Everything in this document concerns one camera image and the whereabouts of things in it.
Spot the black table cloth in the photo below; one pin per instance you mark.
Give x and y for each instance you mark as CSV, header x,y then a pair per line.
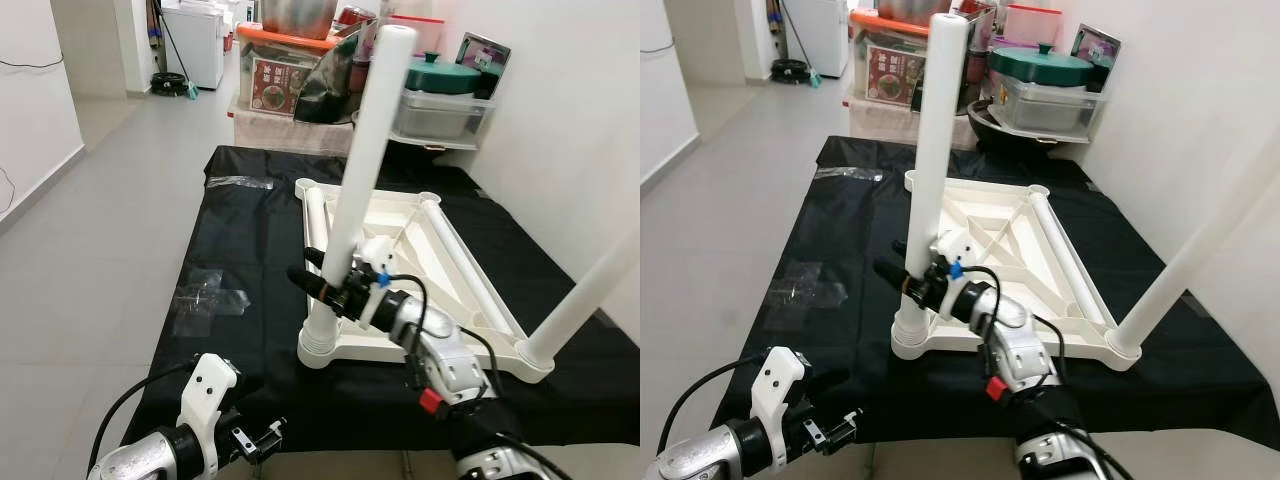
x,y
850,220
250,230

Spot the clear tape strip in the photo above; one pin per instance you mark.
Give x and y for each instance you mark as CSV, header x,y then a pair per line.
x,y
850,174
238,182

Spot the crossed clear tape patch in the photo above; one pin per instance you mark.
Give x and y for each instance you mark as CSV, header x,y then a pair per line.
x,y
800,285
205,300

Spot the white plastic table top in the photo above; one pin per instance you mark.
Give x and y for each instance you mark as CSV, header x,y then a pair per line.
x,y
420,225
1010,220

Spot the beige patterned cloth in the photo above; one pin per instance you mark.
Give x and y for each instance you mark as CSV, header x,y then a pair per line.
x,y
290,135
880,125

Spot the black wok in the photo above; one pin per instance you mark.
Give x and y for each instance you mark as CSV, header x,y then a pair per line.
x,y
985,125

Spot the black plastic bag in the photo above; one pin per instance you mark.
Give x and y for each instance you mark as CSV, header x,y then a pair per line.
x,y
980,75
330,90

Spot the red printed food box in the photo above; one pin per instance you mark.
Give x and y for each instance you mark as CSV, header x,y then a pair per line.
x,y
283,85
897,75

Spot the clear plastic container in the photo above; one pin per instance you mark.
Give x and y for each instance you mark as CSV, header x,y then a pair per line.
x,y
1045,110
440,115

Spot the clear storage box orange lid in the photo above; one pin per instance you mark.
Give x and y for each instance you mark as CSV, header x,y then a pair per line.
x,y
857,60
244,70

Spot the green pot with lid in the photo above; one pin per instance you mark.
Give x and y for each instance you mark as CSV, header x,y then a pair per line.
x,y
450,78
1040,68

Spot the white appliance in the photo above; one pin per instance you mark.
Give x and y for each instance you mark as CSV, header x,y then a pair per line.
x,y
195,45
820,35

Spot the steel cooking pot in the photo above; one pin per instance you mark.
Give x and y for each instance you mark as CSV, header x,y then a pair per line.
x,y
300,18
910,10

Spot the clear container red lid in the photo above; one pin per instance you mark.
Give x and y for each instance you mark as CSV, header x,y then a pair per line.
x,y
1035,25
425,35

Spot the dark purple printed box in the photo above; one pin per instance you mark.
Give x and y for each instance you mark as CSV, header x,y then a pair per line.
x,y
1095,42
480,50

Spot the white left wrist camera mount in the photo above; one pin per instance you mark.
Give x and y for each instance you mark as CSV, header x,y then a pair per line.
x,y
778,390
205,395

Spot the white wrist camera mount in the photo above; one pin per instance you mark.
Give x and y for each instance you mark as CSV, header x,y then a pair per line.
x,y
378,255
955,245
205,395
778,390

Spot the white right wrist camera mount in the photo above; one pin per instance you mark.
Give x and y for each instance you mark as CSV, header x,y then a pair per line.
x,y
955,245
378,255

